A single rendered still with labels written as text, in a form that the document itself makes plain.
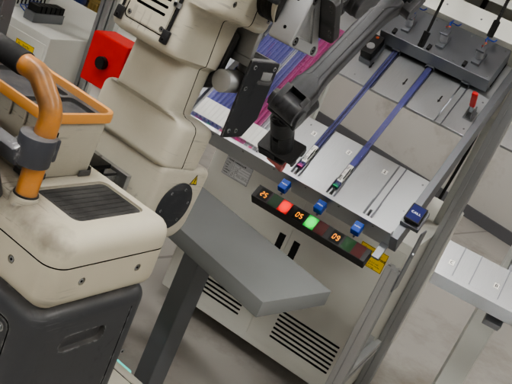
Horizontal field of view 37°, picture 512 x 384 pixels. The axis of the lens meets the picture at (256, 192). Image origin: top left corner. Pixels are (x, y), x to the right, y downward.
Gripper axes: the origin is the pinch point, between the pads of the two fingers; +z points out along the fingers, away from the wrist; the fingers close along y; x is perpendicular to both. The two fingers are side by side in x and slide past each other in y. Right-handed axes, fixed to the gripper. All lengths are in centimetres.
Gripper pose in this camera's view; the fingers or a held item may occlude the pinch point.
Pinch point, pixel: (281, 168)
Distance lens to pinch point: 189.6
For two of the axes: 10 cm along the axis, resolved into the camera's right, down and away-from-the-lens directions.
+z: 0.1, 5.6, 8.3
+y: -8.0, -4.9, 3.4
